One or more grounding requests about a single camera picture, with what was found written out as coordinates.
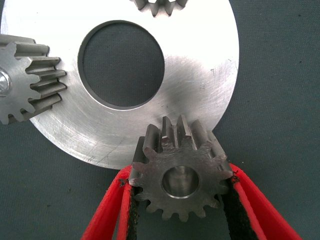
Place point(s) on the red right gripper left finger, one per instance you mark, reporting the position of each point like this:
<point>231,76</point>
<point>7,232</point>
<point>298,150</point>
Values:
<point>107,215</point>

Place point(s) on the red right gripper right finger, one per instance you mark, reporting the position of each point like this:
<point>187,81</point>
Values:
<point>262,217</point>

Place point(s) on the steel planetary gear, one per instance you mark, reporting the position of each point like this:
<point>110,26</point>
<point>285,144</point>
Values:
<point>155,7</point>
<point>155,177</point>
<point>15,75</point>

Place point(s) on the round metal carrier plate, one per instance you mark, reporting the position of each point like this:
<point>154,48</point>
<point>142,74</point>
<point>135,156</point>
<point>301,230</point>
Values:
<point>200,75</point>

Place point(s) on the dark grey table cloth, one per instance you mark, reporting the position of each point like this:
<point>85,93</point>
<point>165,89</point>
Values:
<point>275,100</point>

